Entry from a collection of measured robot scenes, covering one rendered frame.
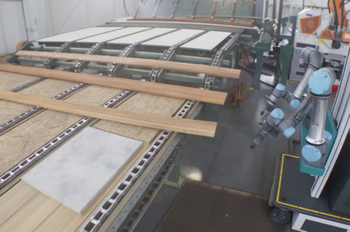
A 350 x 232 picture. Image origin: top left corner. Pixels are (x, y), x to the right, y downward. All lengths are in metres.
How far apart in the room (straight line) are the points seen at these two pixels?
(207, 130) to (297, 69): 4.36
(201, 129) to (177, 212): 0.88
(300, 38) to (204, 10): 3.09
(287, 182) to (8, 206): 1.94
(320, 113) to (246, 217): 1.16
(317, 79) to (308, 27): 4.30
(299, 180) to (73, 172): 1.73
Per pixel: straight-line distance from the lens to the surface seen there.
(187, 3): 7.52
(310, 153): 1.42
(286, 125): 1.48
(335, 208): 1.98
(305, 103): 1.50
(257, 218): 2.14
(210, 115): 2.66
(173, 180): 2.30
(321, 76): 1.26
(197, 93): 2.01
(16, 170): 1.46
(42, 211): 1.22
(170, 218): 2.03
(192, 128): 1.49
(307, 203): 1.95
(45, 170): 1.40
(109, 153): 1.39
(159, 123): 1.55
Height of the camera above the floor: 1.67
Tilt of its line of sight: 25 degrees down
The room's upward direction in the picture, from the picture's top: straight up
